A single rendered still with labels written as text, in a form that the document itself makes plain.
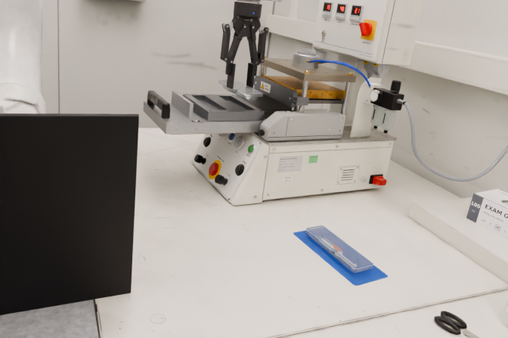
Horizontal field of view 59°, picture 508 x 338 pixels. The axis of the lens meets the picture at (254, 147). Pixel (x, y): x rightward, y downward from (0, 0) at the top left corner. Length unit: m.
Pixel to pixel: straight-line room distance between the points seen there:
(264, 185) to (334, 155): 0.23
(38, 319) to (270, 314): 0.39
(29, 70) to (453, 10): 1.33
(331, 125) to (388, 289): 0.50
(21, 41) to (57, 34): 1.64
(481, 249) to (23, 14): 1.11
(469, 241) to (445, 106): 0.61
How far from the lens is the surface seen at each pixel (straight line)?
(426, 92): 1.77
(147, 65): 2.66
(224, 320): 0.84
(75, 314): 0.85
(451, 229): 1.27
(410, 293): 1.03
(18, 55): 0.95
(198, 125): 1.16
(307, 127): 1.25
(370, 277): 1.03
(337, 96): 1.36
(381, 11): 1.36
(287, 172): 1.26
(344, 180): 1.40
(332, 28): 1.51
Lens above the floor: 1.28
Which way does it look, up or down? 18 degrees down
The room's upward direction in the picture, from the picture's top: 7 degrees clockwise
